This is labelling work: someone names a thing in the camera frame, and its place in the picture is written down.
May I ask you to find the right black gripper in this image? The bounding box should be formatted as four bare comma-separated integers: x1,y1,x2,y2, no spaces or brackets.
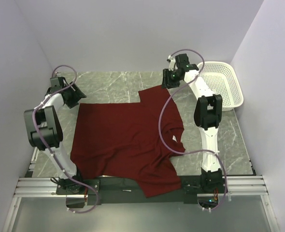
160,69,182,89

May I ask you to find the dark red t-shirt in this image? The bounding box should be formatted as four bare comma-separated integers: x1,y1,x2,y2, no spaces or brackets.
71,86,185,197

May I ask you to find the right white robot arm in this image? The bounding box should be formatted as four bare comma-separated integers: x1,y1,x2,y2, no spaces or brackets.
162,54,224,193

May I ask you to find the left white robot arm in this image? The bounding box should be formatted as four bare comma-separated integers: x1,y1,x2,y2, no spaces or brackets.
24,77,86,194

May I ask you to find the white plastic laundry basket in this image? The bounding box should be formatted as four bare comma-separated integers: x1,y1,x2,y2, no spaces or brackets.
198,61,244,111

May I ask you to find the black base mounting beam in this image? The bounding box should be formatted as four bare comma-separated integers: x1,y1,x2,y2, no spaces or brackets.
50,175,227,208

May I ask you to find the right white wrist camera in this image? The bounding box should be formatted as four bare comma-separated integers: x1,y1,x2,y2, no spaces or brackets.
167,55,176,71

